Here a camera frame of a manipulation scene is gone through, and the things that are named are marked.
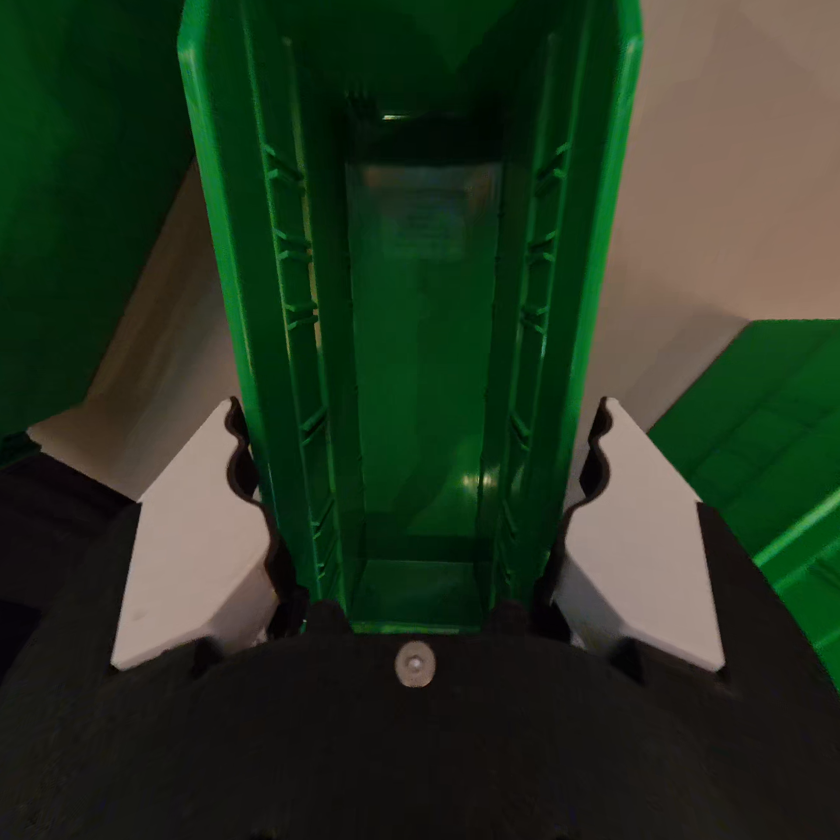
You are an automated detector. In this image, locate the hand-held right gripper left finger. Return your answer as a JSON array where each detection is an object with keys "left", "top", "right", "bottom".
[{"left": 110, "top": 397, "right": 309, "bottom": 670}]

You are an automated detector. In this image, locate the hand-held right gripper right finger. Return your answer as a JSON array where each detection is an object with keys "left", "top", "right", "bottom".
[{"left": 543, "top": 395, "right": 727, "bottom": 673}]

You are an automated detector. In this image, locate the green plastic bin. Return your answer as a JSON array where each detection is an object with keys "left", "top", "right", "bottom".
[
  {"left": 0, "top": 0, "right": 201, "bottom": 468},
  {"left": 646, "top": 318, "right": 840, "bottom": 693},
  {"left": 177, "top": 0, "right": 645, "bottom": 635}
]

